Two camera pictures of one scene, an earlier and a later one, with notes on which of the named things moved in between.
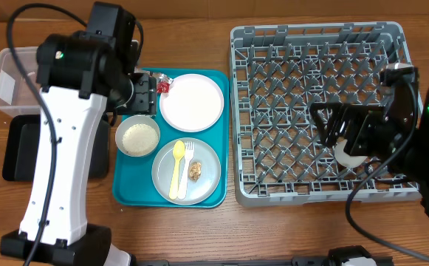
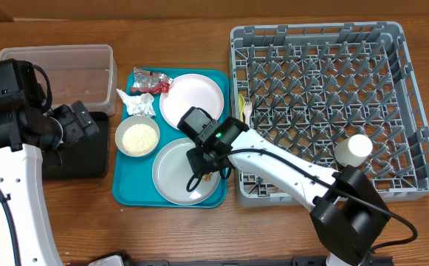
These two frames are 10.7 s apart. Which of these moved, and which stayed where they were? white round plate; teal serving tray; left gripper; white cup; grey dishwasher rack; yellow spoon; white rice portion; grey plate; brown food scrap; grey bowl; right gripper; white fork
Moved: yellow spoon; right gripper; brown food scrap; white fork; left gripper
Stayed: white round plate; white cup; grey plate; teal serving tray; grey dishwasher rack; white rice portion; grey bowl
